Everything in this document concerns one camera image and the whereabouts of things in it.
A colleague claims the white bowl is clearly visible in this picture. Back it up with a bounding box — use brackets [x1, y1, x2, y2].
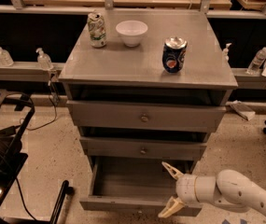
[116, 21, 148, 47]

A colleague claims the grey three-drawer cabinet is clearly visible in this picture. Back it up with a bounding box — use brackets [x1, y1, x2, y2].
[58, 8, 239, 173]

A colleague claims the black floor cable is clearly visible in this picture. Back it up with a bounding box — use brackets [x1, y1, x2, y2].
[19, 77, 61, 133]

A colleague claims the grey top drawer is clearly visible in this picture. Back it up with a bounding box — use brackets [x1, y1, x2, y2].
[66, 100, 226, 133]

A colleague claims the grey box on floor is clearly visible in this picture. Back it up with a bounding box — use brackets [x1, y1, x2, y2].
[230, 101, 256, 120]

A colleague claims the grey middle drawer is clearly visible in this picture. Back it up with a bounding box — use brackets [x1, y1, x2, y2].
[80, 128, 207, 161]

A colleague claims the clear water bottle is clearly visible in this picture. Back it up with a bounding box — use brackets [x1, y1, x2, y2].
[246, 47, 266, 75]

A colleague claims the black chair with straps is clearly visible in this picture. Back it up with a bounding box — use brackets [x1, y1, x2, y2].
[0, 90, 35, 206]

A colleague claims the clear pump bottle far left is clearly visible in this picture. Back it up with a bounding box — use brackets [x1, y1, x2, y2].
[0, 46, 14, 66]

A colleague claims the grey bottom drawer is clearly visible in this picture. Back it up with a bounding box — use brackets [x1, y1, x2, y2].
[79, 156, 203, 217]

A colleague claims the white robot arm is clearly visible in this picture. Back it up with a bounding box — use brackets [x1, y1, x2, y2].
[158, 161, 266, 218]

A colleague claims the clear pump bottle right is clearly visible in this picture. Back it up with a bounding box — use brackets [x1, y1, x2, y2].
[222, 43, 231, 62]

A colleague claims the grey drawer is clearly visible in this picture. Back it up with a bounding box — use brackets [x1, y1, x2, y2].
[66, 100, 226, 133]
[80, 128, 207, 161]
[79, 156, 203, 217]

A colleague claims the clear pump bottle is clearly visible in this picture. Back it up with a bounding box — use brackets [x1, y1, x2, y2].
[222, 43, 231, 62]
[35, 48, 53, 71]
[0, 46, 14, 66]

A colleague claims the green white soda can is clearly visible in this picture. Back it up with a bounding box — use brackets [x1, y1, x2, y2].
[87, 12, 106, 48]

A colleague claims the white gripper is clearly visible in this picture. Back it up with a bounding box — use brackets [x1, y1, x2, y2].
[158, 161, 197, 218]

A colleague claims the black chair leg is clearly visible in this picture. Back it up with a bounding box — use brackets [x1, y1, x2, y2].
[49, 180, 75, 224]

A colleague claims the blue pepsi can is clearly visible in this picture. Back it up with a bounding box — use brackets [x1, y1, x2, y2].
[162, 36, 188, 73]

